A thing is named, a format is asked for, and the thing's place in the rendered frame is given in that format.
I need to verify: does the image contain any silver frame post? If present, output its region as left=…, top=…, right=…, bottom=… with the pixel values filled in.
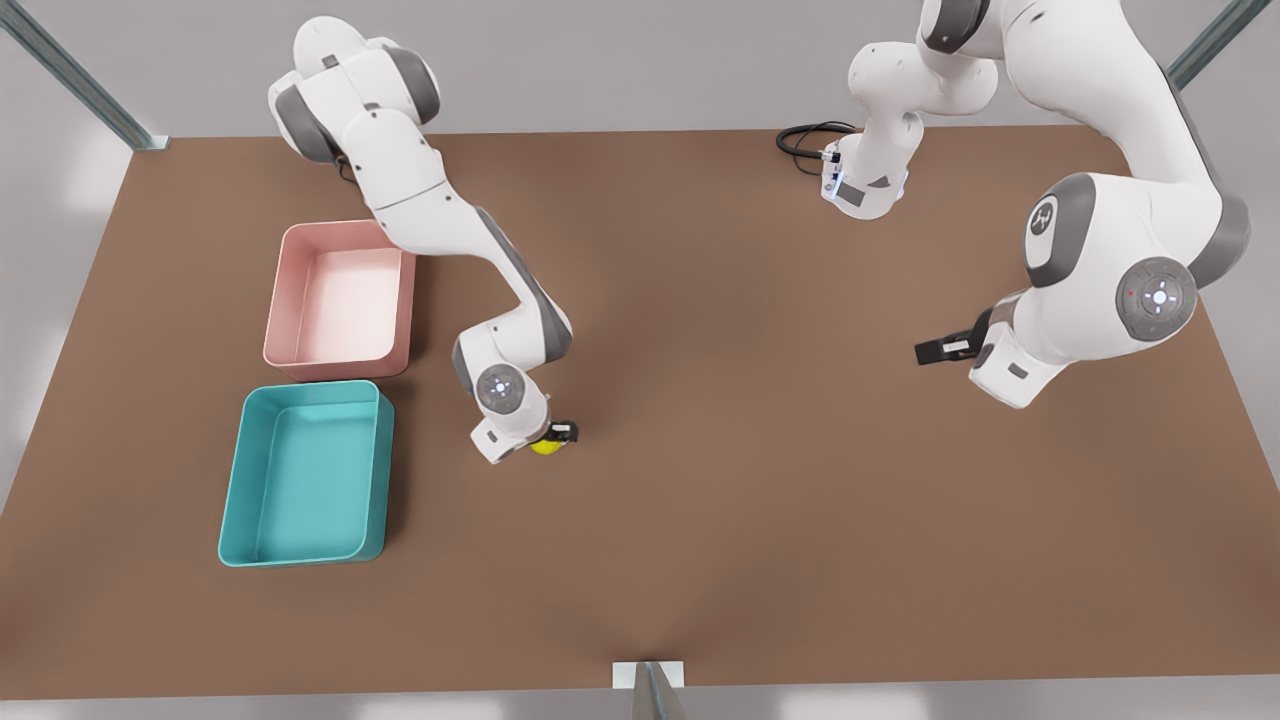
left=1166, top=0, right=1273, bottom=91
left=613, top=660, right=687, bottom=720
left=0, top=0, right=171, bottom=152

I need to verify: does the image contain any black cable loop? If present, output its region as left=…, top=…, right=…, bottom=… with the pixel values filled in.
left=776, top=122, right=859, bottom=176

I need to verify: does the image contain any teal plastic tray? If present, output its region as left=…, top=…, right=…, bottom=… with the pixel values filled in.
left=218, top=380, right=395, bottom=568

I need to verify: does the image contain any pink plastic tray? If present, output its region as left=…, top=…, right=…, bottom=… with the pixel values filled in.
left=263, top=220, right=418, bottom=382

